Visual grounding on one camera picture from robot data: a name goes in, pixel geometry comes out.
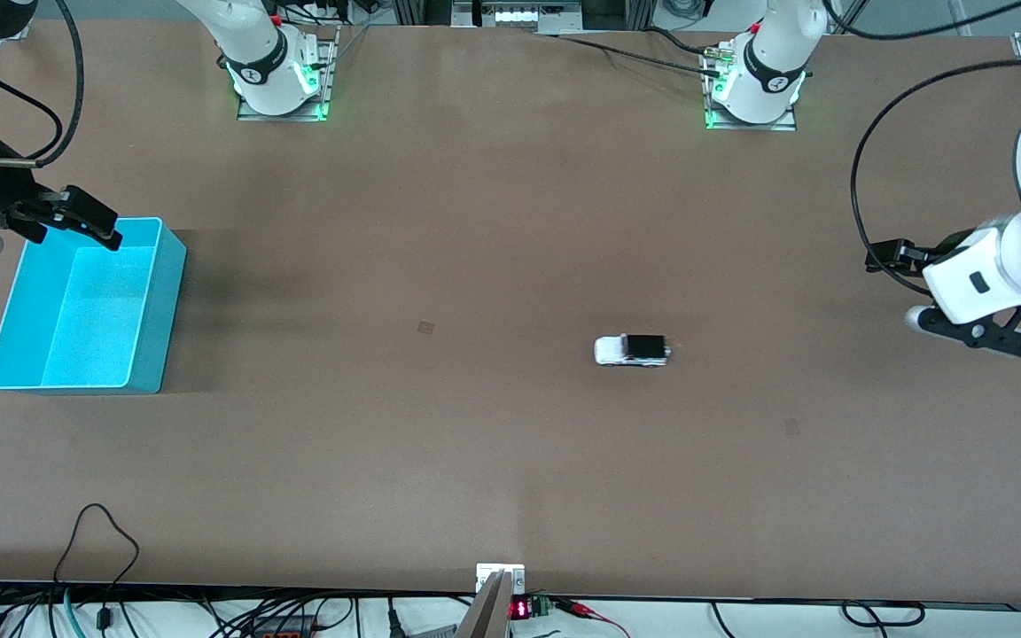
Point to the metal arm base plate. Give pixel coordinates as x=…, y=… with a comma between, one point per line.
x=785, y=124
x=329, y=71

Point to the grey aluminium beam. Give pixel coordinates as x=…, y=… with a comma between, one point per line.
x=486, y=616

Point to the red LED display module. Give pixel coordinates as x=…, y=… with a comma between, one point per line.
x=524, y=608

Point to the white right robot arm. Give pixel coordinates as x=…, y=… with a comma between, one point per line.
x=253, y=44

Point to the orange power strip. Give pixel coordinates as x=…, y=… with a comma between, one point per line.
x=284, y=630

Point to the cyan plastic bin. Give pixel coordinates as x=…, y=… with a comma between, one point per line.
x=94, y=319

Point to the white mounting plate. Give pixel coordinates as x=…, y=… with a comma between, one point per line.
x=518, y=576

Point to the white jeep toy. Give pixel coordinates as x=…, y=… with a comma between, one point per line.
x=621, y=352

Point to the aluminium frame with lights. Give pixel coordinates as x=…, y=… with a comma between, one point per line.
x=515, y=16

